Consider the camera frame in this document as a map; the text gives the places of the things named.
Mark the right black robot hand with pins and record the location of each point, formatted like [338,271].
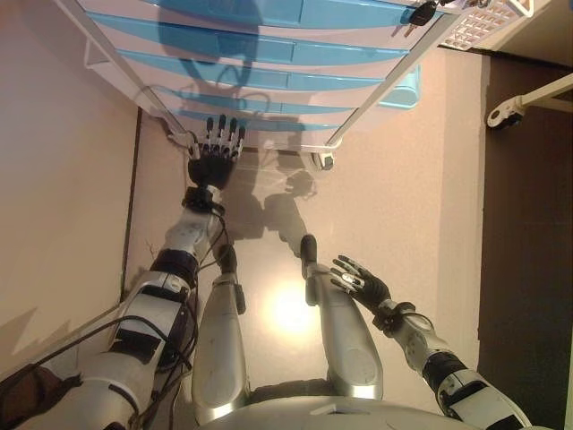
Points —
[369,286]

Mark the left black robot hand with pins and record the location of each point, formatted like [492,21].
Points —
[212,170]

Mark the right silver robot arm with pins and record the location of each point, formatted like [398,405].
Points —
[421,340]

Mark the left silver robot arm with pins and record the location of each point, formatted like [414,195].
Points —
[147,309]

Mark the right silver robot leg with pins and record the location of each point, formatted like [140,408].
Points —
[349,340]

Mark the silver robot leg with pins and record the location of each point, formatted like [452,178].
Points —
[221,349]
[349,340]

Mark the silver robot torso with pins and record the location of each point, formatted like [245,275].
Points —
[336,414]

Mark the left silver robot leg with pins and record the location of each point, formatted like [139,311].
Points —
[221,349]

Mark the white side bin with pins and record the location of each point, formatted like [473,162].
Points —
[96,56]

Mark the light blue waste bin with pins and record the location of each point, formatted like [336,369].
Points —
[403,92]

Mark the white medical cart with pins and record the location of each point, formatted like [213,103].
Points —
[396,69]

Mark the black key bunch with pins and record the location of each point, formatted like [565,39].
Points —
[421,13]

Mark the white lattice basket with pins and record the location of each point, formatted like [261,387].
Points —
[474,27]

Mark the brown trouser leg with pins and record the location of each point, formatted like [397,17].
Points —
[27,394]

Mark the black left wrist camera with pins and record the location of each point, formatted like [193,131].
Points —
[201,197]

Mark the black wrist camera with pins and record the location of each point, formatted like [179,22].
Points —
[201,197]
[394,315]

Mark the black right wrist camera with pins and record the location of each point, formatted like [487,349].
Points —
[394,315]

